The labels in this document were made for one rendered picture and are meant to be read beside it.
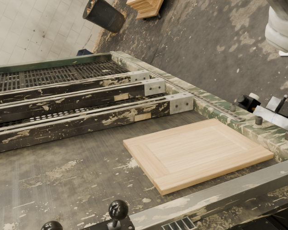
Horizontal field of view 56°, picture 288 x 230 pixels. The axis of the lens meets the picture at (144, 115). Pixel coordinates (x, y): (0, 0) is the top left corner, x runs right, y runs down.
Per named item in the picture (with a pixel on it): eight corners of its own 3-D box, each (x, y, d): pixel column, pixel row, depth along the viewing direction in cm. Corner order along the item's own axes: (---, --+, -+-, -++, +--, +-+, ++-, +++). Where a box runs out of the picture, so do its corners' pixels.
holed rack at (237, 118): (245, 120, 103) (245, 119, 103) (239, 122, 102) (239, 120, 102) (113, 51, 242) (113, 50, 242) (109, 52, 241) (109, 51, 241)
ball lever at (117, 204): (124, 233, 59) (132, 212, 48) (107, 239, 57) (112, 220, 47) (119, 216, 61) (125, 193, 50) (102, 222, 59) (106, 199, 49)
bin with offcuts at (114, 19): (130, 10, 497) (99, -11, 464) (119, 36, 497) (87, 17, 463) (119, 13, 541) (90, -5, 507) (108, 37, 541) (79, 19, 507)
